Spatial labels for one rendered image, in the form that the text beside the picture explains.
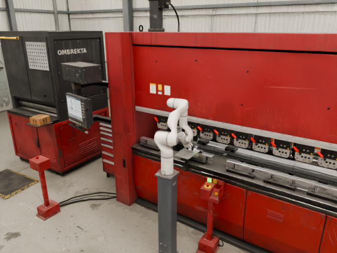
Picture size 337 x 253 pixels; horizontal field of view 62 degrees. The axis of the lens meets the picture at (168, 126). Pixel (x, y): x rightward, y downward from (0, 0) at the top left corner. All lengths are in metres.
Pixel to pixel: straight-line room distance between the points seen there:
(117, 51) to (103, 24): 6.44
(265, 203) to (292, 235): 0.39
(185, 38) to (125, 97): 1.03
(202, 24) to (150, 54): 4.55
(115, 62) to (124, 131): 0.85
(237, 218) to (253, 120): 1.10
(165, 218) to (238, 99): 1.40
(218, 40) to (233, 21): 4.57
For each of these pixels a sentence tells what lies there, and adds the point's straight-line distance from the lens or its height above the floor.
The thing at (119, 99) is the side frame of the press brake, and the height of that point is 1.51.
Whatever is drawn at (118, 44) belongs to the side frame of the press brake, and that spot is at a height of 2.17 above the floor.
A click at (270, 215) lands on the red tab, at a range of 3.13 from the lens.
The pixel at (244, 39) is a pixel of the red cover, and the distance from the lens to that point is 2.80.
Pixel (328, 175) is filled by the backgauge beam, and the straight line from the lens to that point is 3.23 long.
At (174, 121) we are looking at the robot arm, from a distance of 2.67.
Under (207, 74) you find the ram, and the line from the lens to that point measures 3.00.
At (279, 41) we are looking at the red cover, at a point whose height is 2.23.
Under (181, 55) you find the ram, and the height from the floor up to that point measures 2.06.
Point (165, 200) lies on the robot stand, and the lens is 2.87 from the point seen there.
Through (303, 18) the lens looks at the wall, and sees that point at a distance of 7.10.
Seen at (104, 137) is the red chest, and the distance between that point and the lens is 4.51.
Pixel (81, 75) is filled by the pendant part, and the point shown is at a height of 1.86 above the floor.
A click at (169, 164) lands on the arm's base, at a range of 2.70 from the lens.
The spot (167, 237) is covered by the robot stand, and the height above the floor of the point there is 0.31.
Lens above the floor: 2.34
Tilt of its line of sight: 19 degrees down
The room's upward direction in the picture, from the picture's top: straight up
